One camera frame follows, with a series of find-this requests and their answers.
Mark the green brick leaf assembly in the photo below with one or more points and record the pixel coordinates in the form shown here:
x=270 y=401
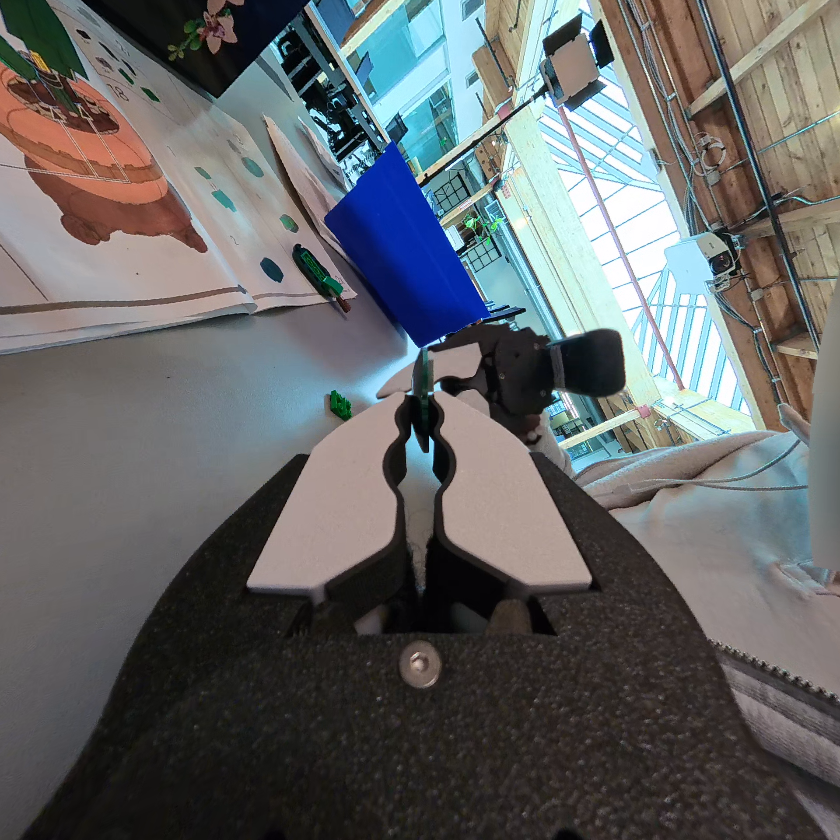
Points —
x=315 y=272

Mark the studio light panel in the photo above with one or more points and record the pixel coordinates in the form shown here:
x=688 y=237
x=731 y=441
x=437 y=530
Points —
x=571 y=65

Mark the dark green brick leaf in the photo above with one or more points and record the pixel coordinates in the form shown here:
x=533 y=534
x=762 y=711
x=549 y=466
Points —
x=423 y=407

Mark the white paper bag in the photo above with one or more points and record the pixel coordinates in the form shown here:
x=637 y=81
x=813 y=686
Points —
x=308 y=184

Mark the grey zip hooded jacket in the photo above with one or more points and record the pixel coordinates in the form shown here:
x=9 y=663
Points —
x=709 y=558

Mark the bright green brick plate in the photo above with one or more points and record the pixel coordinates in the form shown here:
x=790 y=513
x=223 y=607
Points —
x=340 y=405

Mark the green hanging plant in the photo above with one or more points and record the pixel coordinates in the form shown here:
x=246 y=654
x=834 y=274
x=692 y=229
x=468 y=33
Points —
x=482 y=226

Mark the white security camera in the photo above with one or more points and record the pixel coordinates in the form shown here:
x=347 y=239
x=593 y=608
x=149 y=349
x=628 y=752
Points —
x=689 y=256

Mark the open instruction booklet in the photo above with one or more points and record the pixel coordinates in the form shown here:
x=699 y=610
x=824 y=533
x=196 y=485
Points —
x=39 y=275

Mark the black orchid picture box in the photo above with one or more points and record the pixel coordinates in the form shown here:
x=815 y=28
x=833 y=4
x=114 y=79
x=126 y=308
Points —
x=262 y=33

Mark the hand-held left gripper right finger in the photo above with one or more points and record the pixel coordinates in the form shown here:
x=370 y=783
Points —
x=505 y=512

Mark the blue plastic bin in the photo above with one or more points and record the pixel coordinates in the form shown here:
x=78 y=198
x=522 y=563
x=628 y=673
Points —
x=400 y=262

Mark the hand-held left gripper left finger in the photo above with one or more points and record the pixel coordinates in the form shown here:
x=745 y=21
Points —
x=328 y=512

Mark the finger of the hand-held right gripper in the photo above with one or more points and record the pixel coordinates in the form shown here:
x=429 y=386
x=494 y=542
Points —
x=397 y=387
x=456 y=359

